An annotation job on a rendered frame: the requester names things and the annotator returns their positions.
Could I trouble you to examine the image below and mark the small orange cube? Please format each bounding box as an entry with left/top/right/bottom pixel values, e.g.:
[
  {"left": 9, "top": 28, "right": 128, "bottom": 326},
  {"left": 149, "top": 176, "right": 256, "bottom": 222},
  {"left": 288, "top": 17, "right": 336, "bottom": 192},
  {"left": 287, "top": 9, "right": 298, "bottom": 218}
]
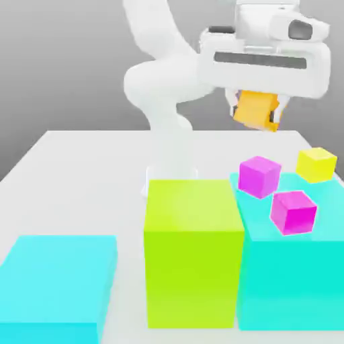
[{"left": 232, "top": 90, "right": 286, "bottom": 133}]

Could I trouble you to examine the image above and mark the small yellow cube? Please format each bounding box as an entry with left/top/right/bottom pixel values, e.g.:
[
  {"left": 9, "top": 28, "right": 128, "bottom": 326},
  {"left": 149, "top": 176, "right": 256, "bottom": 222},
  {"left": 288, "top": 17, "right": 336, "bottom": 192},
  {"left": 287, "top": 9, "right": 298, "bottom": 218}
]
[{"left": 295, "top": 146, "right": 339, "bottom": 184}]

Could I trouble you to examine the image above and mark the large lime green box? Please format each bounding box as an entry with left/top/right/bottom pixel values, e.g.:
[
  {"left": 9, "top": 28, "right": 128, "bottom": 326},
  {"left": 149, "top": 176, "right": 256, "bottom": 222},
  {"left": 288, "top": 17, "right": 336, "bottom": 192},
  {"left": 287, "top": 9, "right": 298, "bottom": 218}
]
[{"left": 143, "top": 179, "right": 246, "bottom": 330}]

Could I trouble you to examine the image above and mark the small magenta cube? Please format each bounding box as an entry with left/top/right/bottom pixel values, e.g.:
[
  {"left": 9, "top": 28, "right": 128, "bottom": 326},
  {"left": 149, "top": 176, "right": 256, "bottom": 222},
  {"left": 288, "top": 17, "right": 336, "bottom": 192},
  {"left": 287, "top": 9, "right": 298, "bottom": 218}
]
[
  {"left": 269, "top": 189, "right": 318, "bottom": 237},
  {"left": 238, "top": 155, "right": 282, "bottom": 200}
]

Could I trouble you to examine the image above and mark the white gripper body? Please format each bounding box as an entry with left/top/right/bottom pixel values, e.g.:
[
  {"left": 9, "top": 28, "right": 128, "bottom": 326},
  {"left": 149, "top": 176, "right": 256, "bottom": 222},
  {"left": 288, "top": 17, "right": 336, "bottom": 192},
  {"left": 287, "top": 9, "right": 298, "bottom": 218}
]
[{"left": 198, "top": 40, "right": 332, "bottom": 99}]

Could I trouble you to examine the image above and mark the large turquoise box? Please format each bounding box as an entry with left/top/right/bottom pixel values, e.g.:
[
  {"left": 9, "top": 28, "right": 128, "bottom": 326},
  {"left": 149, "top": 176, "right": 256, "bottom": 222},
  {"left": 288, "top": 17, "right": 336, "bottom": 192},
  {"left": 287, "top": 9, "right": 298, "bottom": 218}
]
[{"left": 228, "top": 171, "right": 344, "bottom": 332}]

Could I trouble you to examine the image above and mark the large cyan box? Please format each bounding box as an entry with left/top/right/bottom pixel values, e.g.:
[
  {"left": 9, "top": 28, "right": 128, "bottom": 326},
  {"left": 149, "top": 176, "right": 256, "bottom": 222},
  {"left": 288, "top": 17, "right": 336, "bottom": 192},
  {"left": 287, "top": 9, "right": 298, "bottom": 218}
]
[{"left": 0, "top": 234, "right": 118, "bottom": 344}]

